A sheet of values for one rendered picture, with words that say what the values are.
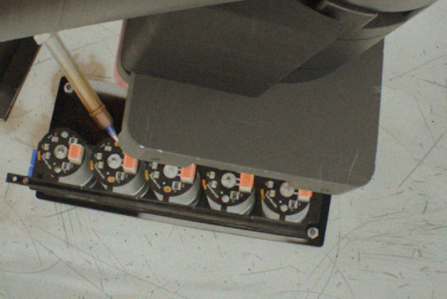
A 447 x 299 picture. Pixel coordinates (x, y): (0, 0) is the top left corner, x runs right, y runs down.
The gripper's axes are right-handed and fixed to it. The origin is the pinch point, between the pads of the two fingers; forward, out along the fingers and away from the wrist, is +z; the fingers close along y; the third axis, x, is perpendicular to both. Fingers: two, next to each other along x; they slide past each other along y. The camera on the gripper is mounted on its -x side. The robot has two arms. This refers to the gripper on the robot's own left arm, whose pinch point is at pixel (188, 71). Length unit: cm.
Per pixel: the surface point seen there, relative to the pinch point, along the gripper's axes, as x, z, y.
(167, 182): 2.4, 12.3, 1.6
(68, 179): -2.2, 15.0, 1.9
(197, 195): 4.5, 14.7, 1.5
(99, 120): -1.3, 12.6, -0.8
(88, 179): -1.0, 16.5, 1.4
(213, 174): 4.3, 11.6, 0.9
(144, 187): 1.9, 15.9, 1.4
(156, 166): 1.7, 12.6, 0.9
